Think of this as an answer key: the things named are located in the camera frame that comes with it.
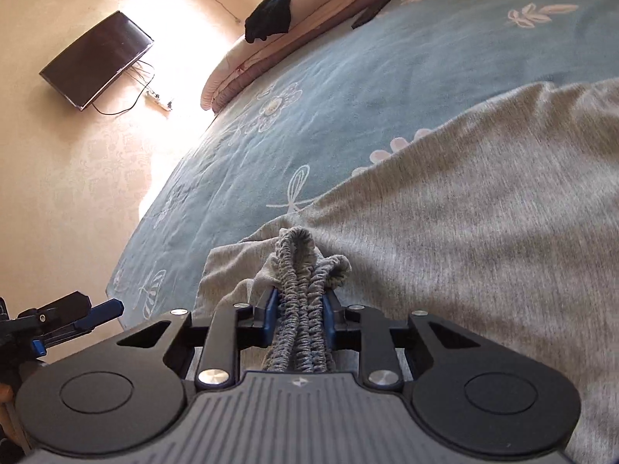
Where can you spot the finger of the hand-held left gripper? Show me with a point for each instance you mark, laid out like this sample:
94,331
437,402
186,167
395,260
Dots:
63,309
104,310

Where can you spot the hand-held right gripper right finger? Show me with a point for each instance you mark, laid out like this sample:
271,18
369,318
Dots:
329,319

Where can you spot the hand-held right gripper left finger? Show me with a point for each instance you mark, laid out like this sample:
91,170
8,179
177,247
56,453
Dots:
271,316

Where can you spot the grey sweatpants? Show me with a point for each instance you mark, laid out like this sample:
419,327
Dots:
459,227

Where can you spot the white power strip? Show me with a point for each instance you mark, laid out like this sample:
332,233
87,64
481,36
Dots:
158,100

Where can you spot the folded pink floral quilt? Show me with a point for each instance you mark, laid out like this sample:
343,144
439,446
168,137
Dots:
271,43

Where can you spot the black garment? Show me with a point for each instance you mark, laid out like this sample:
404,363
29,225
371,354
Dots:
275,9

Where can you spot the black phone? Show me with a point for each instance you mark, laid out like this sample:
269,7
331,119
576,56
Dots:
371,12

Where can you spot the black wall television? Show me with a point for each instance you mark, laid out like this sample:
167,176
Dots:
96,58

